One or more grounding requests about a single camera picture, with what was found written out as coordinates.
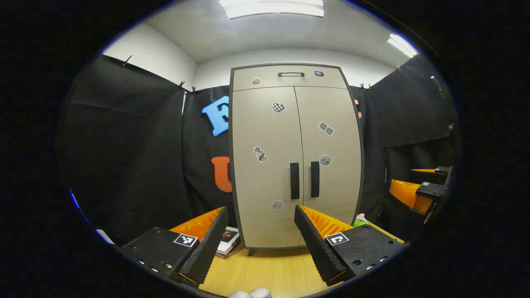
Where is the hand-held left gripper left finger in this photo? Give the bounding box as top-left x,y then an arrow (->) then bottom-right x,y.
120,206 -> 229,288

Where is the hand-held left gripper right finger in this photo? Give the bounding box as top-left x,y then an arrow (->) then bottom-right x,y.
294,204 -> 410,287

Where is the beige shoe cabinet door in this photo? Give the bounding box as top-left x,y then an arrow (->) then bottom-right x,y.
294,86 -> 363,247
232,86 -> 305,249

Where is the black door handle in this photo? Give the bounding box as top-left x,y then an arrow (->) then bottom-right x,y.
311,161 -> 320,198
290,162 -> 300,200

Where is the beige double-door shoe cabinet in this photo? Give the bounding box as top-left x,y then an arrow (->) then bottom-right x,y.
229,63 -> 365,255

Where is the white portrait cover book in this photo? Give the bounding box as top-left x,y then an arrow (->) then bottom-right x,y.
216,226 -> 241,255

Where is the brown book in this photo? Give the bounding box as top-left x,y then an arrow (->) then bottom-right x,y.
215,244 -> 243,259

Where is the white printed board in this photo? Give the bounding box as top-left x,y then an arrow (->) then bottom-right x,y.
68,188 -> 116,245

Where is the black backdrop cloth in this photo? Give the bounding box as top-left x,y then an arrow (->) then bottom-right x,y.
58,54 -> 460,245

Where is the small ceiling light panel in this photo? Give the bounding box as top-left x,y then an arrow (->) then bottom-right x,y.
387,33 -> 419,58

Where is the large ceiling light panel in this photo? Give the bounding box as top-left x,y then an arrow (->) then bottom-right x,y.
219,0 -> 325,20

